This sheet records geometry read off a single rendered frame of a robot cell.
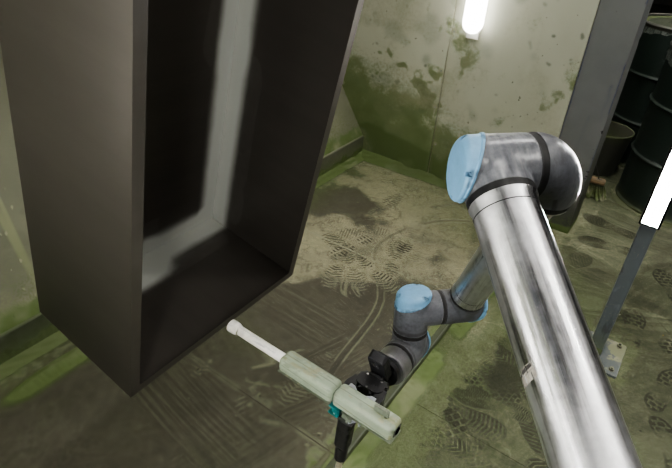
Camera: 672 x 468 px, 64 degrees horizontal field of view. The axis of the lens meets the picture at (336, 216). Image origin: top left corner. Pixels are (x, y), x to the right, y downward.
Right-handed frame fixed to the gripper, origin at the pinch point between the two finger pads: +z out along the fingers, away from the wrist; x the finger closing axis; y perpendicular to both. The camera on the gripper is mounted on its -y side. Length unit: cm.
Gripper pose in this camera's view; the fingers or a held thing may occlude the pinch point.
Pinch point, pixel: (344, 412)
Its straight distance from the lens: 128.0
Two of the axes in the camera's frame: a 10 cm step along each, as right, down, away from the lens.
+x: -8.1, -3.8, 4.4
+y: -1.5, 8.7, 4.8
